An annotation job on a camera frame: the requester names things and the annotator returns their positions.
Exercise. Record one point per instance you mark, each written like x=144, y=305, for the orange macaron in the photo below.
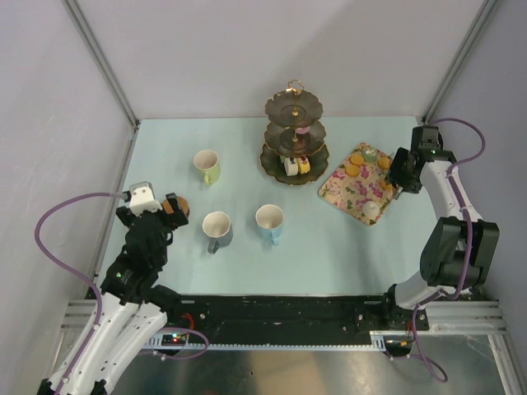
x=384, y=163
x=386, y=186
x=353, y=170
x=357, y=159

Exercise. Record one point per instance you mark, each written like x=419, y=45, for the white cup pastry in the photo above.
x=291, y=167

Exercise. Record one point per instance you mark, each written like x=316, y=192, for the right aluminium frame post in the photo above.
x=467, y=46

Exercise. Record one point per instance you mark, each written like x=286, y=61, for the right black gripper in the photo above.
x=409, y=186

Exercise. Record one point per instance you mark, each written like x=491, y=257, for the aluminium frame post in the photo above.
x=467, y=46
x=94, y=48

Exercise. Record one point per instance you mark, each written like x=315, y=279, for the three-tier dark cake stand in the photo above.
x=287, y=110

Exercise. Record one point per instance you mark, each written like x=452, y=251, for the white cupcake pastry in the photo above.
x=371, y=209

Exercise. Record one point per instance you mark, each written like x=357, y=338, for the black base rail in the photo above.
x=290, y=321

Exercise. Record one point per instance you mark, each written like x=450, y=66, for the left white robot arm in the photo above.
x=130, y=306

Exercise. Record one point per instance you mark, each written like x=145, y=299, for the grey mug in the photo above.
x=218, y=228

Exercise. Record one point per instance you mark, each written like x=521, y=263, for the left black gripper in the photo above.
x=175, y=220

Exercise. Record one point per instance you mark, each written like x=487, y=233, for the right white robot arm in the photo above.
x=458, y=253

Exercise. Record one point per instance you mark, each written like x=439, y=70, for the left aluminium frame post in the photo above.
x=94, y=48

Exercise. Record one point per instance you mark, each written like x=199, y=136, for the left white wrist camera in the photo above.
x=141, y=198

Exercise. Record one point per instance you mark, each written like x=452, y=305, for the green mug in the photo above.
x=207, y=162

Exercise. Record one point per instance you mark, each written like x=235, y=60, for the circuit board with leds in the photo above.
x=174, y=339

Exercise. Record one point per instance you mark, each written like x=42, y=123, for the floral rectangular tray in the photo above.
x=348, y=194

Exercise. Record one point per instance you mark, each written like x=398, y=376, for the wooden coaster stack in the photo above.
x=176, y=206

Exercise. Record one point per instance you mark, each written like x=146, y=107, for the blue mug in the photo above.
x=270, y=220

